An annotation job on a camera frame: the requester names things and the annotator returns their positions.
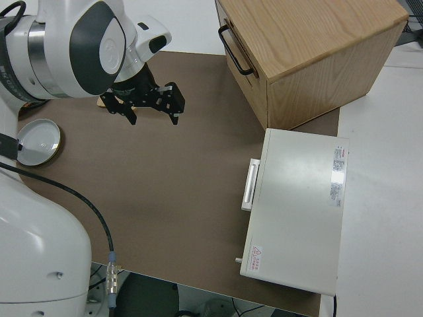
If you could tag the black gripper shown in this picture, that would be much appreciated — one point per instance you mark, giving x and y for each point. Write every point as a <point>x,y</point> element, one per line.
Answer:
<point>135,87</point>

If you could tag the brown table mat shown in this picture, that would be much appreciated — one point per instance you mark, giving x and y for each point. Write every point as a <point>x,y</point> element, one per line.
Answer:
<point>165,198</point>

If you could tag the white toaster oven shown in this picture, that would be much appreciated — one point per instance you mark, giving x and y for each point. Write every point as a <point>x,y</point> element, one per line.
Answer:
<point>297,214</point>

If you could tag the gray round plate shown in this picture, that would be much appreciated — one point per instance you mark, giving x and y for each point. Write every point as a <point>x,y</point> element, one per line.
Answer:
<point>39,142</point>

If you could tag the large wooden box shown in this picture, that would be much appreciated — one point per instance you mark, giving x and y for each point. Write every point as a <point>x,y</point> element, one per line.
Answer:
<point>314,39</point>

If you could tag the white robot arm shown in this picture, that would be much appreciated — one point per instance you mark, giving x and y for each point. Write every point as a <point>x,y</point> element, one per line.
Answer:
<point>59,49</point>

